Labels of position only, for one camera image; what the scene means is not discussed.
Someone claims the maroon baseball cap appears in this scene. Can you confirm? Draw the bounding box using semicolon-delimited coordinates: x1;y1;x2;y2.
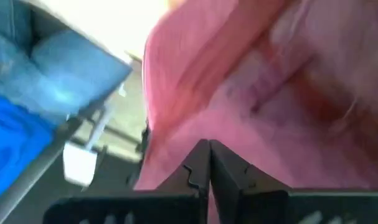
134;0;378;224

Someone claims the person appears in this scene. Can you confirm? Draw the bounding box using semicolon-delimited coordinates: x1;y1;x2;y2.
0;0;133;200

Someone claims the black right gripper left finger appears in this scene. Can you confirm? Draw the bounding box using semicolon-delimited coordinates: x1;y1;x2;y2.
42;139;212;224

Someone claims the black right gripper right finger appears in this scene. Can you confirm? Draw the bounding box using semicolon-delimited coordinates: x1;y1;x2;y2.
210;139;378;224

